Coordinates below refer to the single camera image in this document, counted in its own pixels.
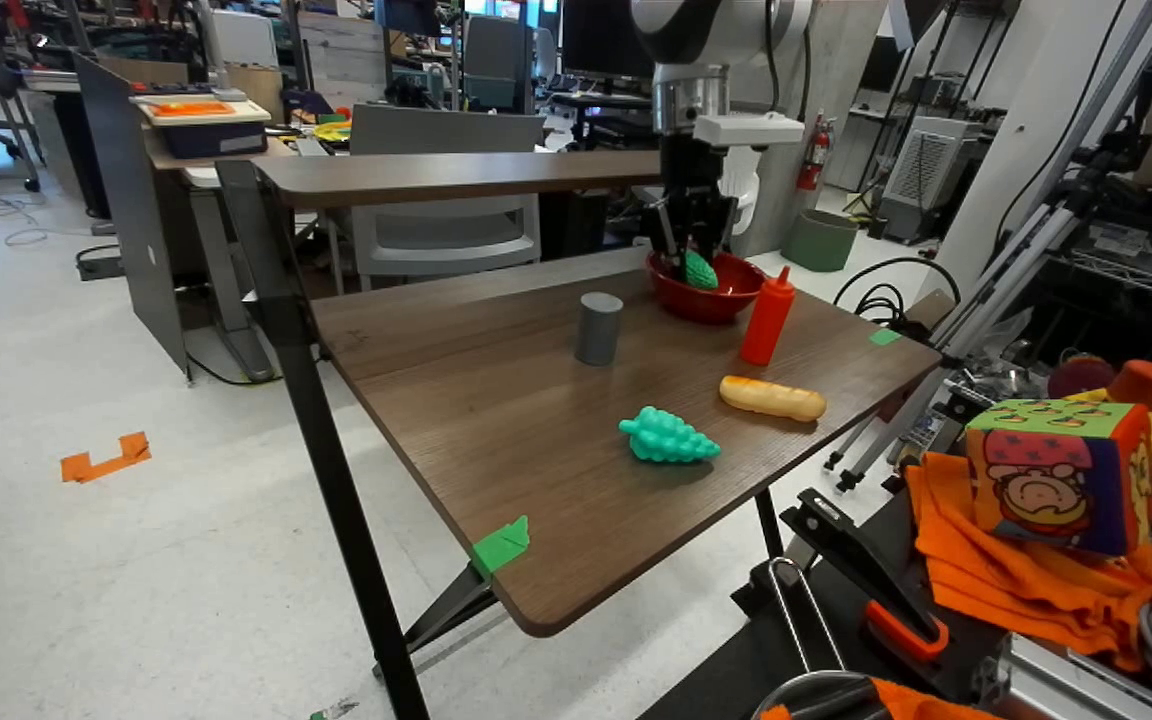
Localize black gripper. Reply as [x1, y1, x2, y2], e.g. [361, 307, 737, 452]
[661, 133, 737, 262]

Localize green toy object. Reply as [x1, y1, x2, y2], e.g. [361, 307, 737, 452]
[678, 247, 718, 291]

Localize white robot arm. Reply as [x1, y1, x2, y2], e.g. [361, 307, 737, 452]
[629, 0, 805, 263]

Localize orange red bowl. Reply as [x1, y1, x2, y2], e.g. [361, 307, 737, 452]
[648, 255, 763, 323]

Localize grey cylinder block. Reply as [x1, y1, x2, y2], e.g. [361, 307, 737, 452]
[576, 291, 624, 365]

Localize red ketchup bottle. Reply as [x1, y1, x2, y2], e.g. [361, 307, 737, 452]
[738, 268, 795, 370]

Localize yellow toy bread roll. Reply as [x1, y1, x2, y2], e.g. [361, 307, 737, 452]
[718, 375, 827, 424]

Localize teal toy grape bunch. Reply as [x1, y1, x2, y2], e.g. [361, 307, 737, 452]
[618, 406, 718, 465]

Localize green tape marker far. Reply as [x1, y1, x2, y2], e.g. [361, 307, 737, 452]
[869, 329, 900, 349]

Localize green tape marker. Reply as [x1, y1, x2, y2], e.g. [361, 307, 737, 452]
[869, 329, 900, 349]
[470, 517, 530, 577]

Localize tripod legs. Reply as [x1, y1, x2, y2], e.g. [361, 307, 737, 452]
[827, 200, 1091, 491]

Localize black orange clamp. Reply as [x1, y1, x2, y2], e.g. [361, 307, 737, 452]
[785, 489, 950, 669]

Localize colourful soft toy cube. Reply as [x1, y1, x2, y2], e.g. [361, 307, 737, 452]
[962, 399, 1152, 558]

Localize orange cloth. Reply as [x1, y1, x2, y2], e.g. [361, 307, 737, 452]
[905, 452, 1152, 671]

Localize orange floor tape marker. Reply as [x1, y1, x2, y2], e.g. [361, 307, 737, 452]
[61, 433, 151, 486]

